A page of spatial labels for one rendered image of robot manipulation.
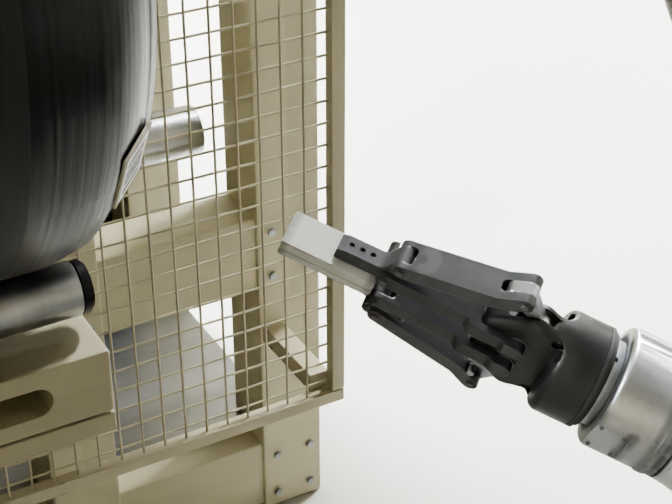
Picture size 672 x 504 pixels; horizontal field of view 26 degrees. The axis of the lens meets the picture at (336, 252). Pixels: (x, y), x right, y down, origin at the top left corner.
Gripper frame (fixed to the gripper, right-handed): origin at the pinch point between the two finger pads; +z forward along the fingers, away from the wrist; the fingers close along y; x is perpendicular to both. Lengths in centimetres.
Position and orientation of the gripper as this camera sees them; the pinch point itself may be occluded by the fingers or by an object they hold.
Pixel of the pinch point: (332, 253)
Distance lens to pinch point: 100.2
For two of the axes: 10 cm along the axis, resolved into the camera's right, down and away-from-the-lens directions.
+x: 3.6, -7.4, 5.7
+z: -9.0, -4.3, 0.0
